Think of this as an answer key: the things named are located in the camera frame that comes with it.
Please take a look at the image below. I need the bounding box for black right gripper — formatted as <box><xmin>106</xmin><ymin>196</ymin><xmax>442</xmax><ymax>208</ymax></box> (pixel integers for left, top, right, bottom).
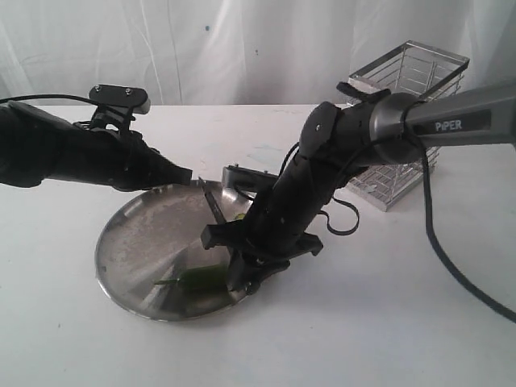
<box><xmin>201</xmin><ymin>221</ymin><xmax>323</xmax><ymax>294</ymax></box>

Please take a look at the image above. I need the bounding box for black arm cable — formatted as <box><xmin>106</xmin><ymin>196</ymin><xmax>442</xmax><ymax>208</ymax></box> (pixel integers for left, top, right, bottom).
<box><xmin>0</xmin><ymin>94</ymin><xmax>134</xmax><ymax>134</ymax></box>
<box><xmin>273</xmin><ymin>80</ymin><xmax>516</xmax><ymax>323</ymax></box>

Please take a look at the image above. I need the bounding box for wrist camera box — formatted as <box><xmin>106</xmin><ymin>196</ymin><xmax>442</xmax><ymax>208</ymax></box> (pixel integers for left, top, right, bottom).
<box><xmin>89</xmin><ymin>85</ymin><xmax>151</xmax><ymax>114</ymax></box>
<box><xmin>222</xmin><ymin>165</ymin><xmax>278</xmax><ymax>193</ymax></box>

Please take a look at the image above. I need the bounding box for black handled serrated knife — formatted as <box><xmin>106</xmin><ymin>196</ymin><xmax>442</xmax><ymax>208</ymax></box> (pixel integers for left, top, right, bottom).
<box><xmin>198</xmin><ymin>177</ymin><xmax>226</xmax><ymax>224</ymax></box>

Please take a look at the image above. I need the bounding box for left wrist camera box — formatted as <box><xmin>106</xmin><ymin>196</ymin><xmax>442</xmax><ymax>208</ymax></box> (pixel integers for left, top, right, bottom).
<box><xmin>89</xmin><ymin>85</ymin><xmax>151</xmax><ymax>114</ymax></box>

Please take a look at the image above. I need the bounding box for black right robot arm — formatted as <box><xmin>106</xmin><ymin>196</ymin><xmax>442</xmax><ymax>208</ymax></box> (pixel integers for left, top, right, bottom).
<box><xmin>201</xmin><ymin>82</ymin><xmax>515</xmax><ymax>293</ymax></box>

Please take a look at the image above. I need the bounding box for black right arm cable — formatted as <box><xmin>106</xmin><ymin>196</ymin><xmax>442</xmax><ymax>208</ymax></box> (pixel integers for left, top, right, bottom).
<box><xmin>273</xmin><ymin>80</ymin><xmax>516</xmax><ymax>323</ymax></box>

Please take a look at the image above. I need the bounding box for green cucumber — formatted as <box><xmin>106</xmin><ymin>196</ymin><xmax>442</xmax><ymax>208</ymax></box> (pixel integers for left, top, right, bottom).
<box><xmin>154</xmin><ymin>264</ymin><xmax>227</xmax><ymax>293</ymax></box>

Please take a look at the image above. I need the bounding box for white backdrop curtain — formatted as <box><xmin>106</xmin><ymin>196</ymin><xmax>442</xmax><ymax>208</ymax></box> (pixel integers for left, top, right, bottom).
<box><xmin>1</xmin><ymin>1</ymin><xmax>515</xmax><ymax>105</ymax></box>

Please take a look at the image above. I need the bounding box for round steel plate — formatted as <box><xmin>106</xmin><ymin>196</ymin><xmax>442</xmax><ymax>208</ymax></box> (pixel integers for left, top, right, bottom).
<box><xmin>94</xmin><ymin>181</ymin><xmax>250</xmax><ymax>322</ymax></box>

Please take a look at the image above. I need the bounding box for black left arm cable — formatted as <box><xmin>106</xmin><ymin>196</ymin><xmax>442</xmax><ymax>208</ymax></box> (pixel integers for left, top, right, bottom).
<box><xmin>0</xmin><ymin>94</ymin><xmax>134</xmax><ymax>134</ymax></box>

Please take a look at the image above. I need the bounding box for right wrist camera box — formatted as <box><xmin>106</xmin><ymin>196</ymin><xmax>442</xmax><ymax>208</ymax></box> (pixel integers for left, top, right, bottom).
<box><xmin>222</xmin><ymin>165</ymin><xmax>278</xmax><ymax>193</ymax></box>

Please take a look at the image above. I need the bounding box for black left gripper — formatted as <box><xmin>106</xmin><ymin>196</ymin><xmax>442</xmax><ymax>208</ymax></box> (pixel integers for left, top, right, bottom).
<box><xmin>116</xmin><ymin>148</ymin><xmax>192</xmax><ymax>192</ymax></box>

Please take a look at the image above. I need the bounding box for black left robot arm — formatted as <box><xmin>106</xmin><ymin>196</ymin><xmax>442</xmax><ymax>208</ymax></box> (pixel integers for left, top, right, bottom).
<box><xmin>1</xmin><ymin>102</ymin><xmax>192</xmax><ymax>192</ymax></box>

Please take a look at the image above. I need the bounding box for wire metal utensil holder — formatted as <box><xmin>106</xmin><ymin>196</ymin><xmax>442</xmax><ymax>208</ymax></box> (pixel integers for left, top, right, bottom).
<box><xmin>337</xmin><ymin>39</ymin><xmax>471</xmax><ymax>213</ymax></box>

